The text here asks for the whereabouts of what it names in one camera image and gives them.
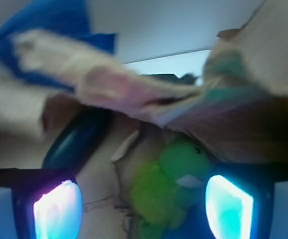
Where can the blue tape piece right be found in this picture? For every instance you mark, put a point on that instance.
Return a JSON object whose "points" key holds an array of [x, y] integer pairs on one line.
{"points": [[68, 18]]}

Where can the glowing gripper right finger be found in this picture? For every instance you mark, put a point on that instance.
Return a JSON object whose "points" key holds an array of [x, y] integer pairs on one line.
{"points": [[239, 202]]}

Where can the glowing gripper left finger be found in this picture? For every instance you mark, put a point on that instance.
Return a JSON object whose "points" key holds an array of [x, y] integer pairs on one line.
{"points": [[47, 205]]}

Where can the dark green oblong case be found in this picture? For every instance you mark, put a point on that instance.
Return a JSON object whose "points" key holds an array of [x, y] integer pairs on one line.
{"points": [[78, 140]]}

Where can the brown paper bag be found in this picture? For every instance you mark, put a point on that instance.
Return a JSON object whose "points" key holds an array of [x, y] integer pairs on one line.
{"points": [[239, 113]]}

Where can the green plush animal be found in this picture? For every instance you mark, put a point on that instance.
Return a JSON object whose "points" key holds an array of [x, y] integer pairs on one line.
{"points": [[166, 188]]}

